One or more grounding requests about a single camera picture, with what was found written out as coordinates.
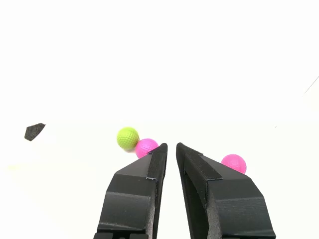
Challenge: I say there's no black foam box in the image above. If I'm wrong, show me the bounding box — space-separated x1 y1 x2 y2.
24 122 46 142

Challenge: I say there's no green golf ball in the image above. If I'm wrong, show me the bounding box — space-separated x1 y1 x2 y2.
116 126 140 151

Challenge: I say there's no pink golf ball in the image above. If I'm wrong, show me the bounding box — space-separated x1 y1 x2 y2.
221 154 247 174
135 138 160 159

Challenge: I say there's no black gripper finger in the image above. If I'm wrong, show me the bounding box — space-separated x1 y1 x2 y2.
93 143 168 239
175 142 277 239

